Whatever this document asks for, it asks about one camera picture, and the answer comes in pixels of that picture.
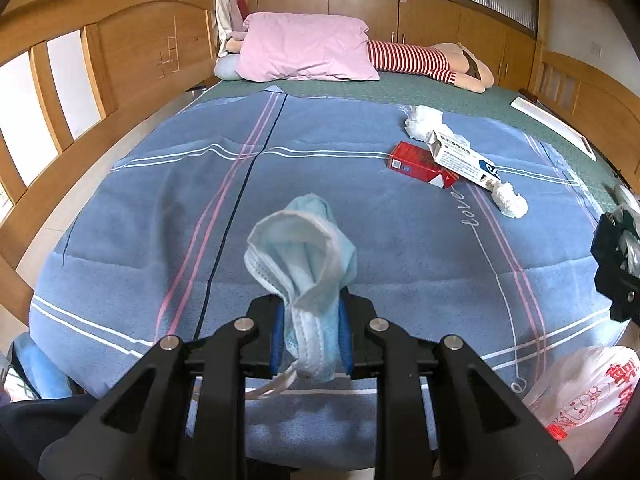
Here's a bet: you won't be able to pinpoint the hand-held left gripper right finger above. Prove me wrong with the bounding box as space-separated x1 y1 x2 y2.
339 287 573 480

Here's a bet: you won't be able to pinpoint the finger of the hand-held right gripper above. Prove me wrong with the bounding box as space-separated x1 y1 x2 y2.
590 212 632 267
595 260 640 323

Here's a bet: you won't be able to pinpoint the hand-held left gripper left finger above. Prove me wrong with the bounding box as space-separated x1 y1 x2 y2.
39 296 288 480

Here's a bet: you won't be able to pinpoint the blue face mask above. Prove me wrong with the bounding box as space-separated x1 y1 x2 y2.
244 192 358 401

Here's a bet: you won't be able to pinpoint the white plastic bag red print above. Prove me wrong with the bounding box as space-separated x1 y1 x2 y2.
522 345 640 471

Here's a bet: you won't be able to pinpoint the crumpled white tissue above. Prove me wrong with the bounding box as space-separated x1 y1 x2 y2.
492 182 529 219
404 105 446 143

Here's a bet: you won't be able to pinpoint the white flat board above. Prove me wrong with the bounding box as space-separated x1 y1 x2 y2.
510 96 598 162

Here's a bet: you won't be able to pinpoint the blue striped blanket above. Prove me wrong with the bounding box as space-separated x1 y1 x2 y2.
29 87 626 466

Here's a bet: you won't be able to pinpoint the wooden footboard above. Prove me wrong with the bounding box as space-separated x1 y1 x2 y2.
530 47 640 201

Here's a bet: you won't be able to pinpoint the white and blue medicine box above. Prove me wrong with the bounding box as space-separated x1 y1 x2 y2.
426 129 501 192

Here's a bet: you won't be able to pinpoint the red cardboard box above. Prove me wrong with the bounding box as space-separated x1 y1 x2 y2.
387 141 458 190

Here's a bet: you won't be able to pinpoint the blue cloth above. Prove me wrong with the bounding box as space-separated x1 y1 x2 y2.
5 332 76 403

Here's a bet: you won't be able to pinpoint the person's leg dark pants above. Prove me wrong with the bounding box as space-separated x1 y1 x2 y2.
0 392 106 476

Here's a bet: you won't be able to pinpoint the red striped stuffed doll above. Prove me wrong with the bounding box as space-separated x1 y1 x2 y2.
366 40 496 95

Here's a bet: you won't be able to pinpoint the light blue cushion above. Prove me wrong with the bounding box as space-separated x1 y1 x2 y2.
215 52 243 81

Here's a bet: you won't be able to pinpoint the pink pillow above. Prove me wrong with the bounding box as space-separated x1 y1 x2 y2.
235 12 381 82

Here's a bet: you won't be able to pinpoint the wooden headboard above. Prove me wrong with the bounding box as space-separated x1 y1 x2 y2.
0 0 221 311

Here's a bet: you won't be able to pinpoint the pile of clothes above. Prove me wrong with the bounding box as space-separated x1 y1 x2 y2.
215 0 248 58

